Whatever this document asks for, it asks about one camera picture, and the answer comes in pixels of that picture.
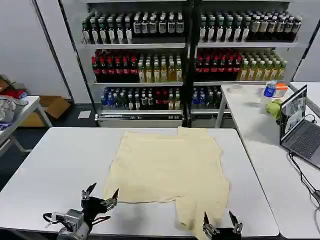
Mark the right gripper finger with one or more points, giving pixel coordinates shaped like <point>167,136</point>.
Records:
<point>207,227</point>
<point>237,227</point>

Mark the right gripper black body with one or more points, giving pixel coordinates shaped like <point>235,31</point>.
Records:
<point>227,235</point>

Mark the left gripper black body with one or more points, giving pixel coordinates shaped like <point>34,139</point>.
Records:
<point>93,207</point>

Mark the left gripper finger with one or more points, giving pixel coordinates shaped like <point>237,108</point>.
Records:
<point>111,201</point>
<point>86,195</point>

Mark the pale yellow shirt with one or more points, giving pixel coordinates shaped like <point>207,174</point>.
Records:
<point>162,170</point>

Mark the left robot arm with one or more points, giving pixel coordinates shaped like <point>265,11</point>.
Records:
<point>73,225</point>

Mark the white side table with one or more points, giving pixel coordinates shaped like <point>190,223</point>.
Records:
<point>262,155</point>

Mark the white paper sheet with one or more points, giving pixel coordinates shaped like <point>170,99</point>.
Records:
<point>84,114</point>

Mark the open cardboard box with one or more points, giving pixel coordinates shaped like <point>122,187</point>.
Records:
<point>53,107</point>

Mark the small grey-framed table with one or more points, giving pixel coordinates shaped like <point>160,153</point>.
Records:
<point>25,112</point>

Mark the grey laptop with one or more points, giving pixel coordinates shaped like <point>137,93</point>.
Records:
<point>302,140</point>

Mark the grey crumpled bag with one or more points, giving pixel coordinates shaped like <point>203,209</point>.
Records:
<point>10,108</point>

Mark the green cloth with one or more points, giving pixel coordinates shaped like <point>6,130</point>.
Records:
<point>273,110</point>

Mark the red cloth bundle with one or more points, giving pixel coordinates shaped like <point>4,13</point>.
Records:
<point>13,93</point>

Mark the brown cardboard box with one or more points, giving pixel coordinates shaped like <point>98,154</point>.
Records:
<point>3,83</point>

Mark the shelf rack with bottles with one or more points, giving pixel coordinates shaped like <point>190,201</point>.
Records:
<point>140,65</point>
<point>240,62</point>

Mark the blue label water bottle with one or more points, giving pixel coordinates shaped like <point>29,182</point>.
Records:
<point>270,90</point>

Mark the orange and white box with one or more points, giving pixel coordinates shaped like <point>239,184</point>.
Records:
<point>282,90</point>

